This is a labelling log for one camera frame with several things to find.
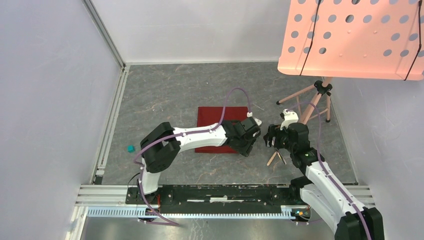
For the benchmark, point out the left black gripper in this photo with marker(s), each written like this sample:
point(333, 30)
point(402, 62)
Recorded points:
point(246, 150)

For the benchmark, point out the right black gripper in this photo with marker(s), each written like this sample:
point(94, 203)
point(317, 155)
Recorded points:
point(274, 131)

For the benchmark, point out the dark red cloth napkin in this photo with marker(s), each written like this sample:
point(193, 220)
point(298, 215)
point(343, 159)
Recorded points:
point(208, 115)

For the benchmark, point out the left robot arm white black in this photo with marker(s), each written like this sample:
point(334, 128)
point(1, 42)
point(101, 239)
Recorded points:
point(161, 146)

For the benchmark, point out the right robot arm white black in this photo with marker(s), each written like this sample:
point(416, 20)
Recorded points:
point(345, 215)

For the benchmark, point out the metal fork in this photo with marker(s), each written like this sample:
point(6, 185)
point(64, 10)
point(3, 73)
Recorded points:
point(280, 156)

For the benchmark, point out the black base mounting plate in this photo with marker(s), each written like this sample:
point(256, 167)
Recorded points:
point(226, 199)

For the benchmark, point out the pink tripod stand legs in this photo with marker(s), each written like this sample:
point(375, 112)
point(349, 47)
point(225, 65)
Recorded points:
point(323, 90)

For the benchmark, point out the teal small object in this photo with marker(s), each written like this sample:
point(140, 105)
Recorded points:
point(130, 149)

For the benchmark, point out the pink perforated stand tray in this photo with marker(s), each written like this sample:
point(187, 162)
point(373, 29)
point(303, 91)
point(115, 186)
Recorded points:
point(369, 39)

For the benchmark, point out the wooden handled spoon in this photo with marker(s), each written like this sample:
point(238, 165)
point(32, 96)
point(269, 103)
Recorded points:
point(272, 158)

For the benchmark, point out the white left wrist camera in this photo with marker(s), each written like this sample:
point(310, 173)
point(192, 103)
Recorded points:
point(256, 120)

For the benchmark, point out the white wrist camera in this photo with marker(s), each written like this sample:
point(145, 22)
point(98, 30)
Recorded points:
point(288, 117)
point(256, 120)

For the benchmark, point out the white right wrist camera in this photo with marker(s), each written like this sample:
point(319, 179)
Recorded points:
point(288, 117)

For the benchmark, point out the white slotted cable duct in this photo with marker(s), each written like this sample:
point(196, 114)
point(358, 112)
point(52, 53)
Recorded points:
point(145, 213)

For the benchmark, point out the aluminium frame rail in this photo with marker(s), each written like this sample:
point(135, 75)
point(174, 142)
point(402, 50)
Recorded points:
point(92, 11)

